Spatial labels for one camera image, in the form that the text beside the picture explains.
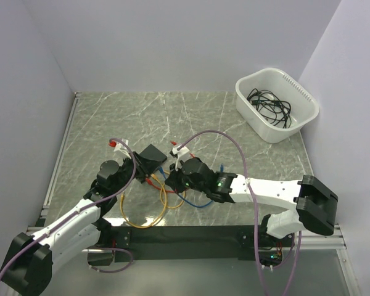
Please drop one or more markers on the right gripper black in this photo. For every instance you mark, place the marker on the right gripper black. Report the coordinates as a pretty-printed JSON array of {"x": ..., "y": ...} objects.
[{"x": 173, "y": 179}]

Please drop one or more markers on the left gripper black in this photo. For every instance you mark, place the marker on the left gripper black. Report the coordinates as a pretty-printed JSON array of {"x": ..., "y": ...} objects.
[{"x": 144, "y": 166}]

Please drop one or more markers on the black network switch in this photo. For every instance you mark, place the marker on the black network switch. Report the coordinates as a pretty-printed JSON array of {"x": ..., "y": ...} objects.
[{"x": 154, "y": 154}]

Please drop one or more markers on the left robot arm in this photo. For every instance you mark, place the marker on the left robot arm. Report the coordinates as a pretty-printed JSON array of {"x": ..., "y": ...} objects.
[{"x": 32, "y": 260}]

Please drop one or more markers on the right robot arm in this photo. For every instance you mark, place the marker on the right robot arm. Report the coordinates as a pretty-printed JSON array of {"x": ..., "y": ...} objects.
[{"x": 307, "y": 204}]

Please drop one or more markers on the white plastic basin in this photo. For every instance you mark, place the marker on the white plastic basin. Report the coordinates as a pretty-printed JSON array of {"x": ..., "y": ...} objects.
[{"x": 274, "y": 104}]

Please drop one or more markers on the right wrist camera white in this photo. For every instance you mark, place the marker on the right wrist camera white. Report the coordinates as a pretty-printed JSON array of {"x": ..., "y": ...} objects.
[{"x": 180, "y": 154}]

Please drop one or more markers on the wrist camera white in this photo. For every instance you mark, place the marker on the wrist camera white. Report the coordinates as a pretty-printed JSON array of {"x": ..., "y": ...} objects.
[
  {"x": 180, "y": 154},
  {"x": 118, "y": 147}
]

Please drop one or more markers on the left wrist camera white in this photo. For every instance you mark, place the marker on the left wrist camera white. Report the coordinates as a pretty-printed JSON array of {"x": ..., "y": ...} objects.
[{"x": 118, "y": 147}]

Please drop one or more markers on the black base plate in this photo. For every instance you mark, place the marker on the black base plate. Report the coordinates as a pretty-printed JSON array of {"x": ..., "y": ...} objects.
[{"x": 183, "y": 242}]

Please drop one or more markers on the aluminium rail frame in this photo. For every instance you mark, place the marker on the aluminium rail frame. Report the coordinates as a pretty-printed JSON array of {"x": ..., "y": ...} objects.
[{"x": 52, "y": 183}]

